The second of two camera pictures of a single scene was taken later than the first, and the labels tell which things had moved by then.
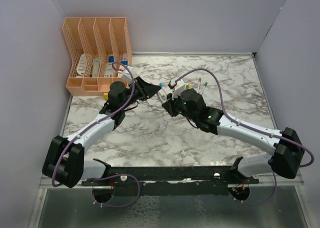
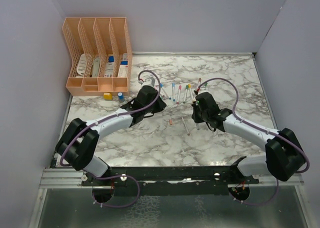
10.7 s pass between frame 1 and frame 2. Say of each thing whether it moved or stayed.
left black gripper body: moved
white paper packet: stayed
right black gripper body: moved
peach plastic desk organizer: stayed
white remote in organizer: stayed
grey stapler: stayed
